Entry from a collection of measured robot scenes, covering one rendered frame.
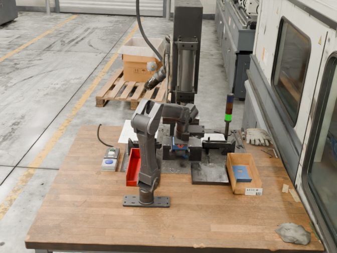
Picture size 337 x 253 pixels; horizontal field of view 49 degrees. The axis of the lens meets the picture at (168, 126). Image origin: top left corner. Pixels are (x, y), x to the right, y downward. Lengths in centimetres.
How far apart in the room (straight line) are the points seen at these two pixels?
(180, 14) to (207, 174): 75
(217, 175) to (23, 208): 184
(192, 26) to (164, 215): 85
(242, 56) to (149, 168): 355
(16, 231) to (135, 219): 158
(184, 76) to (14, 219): 189
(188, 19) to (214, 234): 94
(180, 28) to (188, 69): 19
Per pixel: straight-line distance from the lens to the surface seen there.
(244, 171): 187
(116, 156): 189
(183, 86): 175
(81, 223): 155
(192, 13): 175
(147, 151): 145
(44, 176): 352
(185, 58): 171
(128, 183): 171
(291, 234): 154
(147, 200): 158
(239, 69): 494
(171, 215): 157
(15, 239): 293
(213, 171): 181
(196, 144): 190
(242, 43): 485
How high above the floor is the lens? 190
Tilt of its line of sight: 26 degrees down
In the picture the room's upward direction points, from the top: 2 degrees clockwise
